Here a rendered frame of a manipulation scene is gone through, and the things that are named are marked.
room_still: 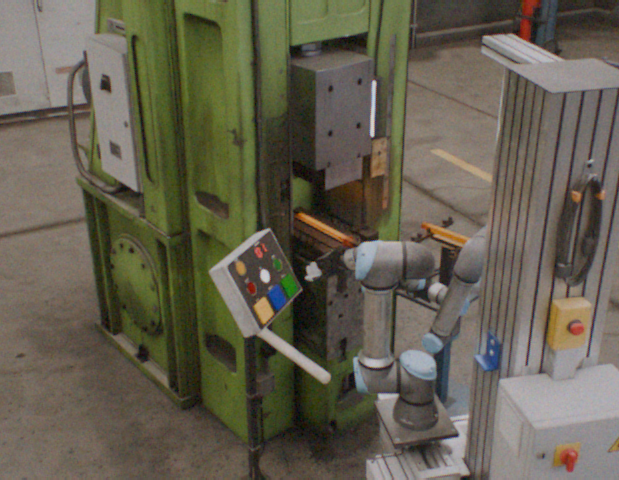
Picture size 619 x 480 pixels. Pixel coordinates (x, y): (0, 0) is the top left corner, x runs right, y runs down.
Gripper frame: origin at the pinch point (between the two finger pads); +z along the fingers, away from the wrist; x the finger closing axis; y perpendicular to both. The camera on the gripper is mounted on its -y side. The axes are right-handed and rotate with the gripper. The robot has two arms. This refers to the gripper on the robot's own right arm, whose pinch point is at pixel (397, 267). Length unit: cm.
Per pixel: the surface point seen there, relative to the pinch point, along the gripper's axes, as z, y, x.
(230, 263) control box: 15, -20, -70
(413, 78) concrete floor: 436, 99, 458
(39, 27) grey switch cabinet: 555, 13, 84
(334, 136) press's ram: 31, -49, -8
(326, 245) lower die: 35.0, 1.5, -8.1
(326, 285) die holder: 25.4, 14.1, -16.1
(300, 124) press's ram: 40, -54, -18
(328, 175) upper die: 30.6, -33.1, -11.0
